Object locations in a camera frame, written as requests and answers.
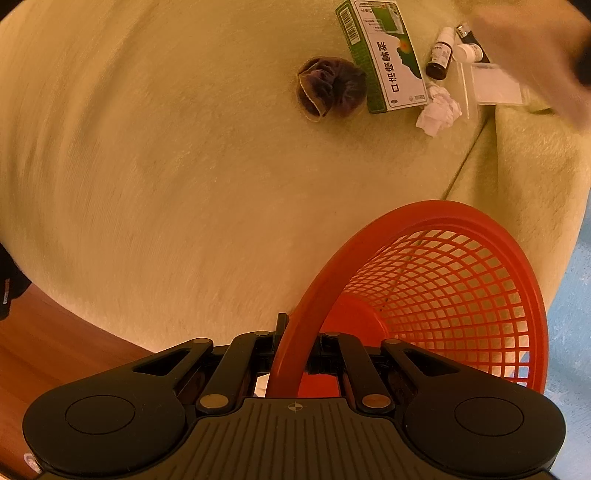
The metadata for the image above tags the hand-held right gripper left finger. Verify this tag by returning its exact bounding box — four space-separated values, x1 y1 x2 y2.
133 313 290 414

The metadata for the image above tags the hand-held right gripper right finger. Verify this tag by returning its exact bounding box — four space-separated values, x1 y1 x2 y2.
307 330 463 414

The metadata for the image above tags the red plastic mesh basket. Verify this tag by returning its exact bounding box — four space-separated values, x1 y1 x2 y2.
265 199 550 400

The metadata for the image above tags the white tissue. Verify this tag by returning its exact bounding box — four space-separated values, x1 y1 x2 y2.
416 84 463 137

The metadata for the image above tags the dark purple cloth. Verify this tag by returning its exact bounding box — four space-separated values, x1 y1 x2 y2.
297 56 369 121

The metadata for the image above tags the green medicine box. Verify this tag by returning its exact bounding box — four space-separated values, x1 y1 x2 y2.
335 0 428 115

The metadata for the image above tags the clear plastic badge holder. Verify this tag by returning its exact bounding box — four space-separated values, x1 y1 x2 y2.
456 59 530 121

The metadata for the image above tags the brown dropper bottle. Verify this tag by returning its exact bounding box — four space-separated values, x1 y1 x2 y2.
425 27 458 80

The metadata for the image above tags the small white bottle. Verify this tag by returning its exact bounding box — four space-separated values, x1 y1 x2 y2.
452 42 485 64

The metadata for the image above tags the small white-capped bottle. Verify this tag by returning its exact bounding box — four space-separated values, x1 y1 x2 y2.
456 24 490 61

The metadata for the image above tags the yellow-green blanket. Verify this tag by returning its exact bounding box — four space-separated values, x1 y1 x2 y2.
0 0 591 352

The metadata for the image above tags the blue starred cloth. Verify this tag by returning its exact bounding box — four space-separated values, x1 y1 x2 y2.
542 237 591 418

